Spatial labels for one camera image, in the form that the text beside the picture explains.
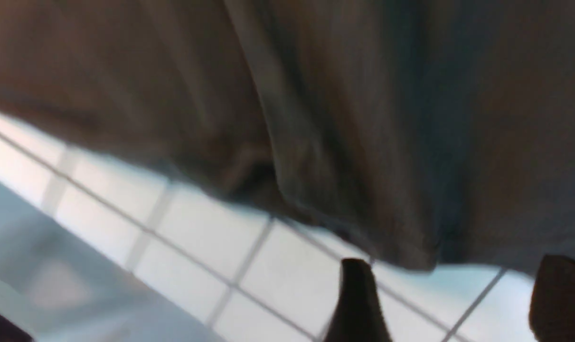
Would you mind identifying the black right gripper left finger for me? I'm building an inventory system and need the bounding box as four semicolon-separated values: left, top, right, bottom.
324;258;392;342

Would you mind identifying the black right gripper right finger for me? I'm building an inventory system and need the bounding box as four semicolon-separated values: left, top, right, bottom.
528;255;575;342

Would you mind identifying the gray long-sleeved shirt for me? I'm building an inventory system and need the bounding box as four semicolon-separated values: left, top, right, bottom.
0;0;575;275

